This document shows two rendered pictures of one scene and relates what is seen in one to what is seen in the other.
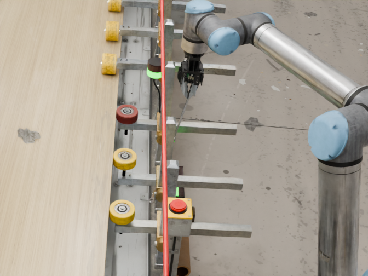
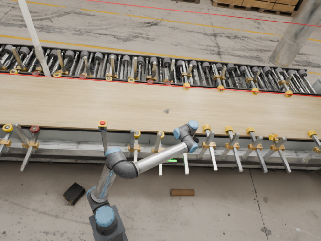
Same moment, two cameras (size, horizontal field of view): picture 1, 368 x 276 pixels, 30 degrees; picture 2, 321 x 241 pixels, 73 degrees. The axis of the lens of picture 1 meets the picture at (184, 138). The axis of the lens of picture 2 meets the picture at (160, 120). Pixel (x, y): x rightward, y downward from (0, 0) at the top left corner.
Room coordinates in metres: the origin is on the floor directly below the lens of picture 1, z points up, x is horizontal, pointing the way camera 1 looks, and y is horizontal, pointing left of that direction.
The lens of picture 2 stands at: (1.63, -1.15, 2.74)
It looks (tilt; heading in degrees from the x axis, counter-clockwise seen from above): 50 degrees down; 86
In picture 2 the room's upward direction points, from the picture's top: 11 degrees clockwise
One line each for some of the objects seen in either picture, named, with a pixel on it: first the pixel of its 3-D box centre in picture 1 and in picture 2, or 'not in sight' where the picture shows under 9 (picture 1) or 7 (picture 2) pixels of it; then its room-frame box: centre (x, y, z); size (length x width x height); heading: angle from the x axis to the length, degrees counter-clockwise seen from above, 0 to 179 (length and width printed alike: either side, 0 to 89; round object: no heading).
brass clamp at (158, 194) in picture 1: (162, 183); (158, 150); (1.75, 0.05, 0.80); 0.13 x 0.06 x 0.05; 6
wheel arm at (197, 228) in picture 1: (183, 228); (135, 153); (1.52, -0.03, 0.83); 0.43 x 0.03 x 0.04; 96
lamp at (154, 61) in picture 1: (154, 87); not in sight; (1.97, 0.12, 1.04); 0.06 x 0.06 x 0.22; 6
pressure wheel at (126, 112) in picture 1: (126, 121); not in sight; (2.00, 0.22, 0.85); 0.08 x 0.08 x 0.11
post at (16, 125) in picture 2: not in sight; (25, 139); (0.48, -0.09, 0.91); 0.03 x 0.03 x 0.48; 6
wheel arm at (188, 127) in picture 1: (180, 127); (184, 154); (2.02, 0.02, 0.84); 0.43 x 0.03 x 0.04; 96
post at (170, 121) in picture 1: (164, 174); (156, 147); (1.72, 0.05, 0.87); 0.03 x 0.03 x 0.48; 6
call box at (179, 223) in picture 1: (176, 218); (102, 125); (1.22, -0.01, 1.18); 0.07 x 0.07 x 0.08; 6
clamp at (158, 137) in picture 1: (162, 128); not in sight; (1.99, 0.08, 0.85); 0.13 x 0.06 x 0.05; 6
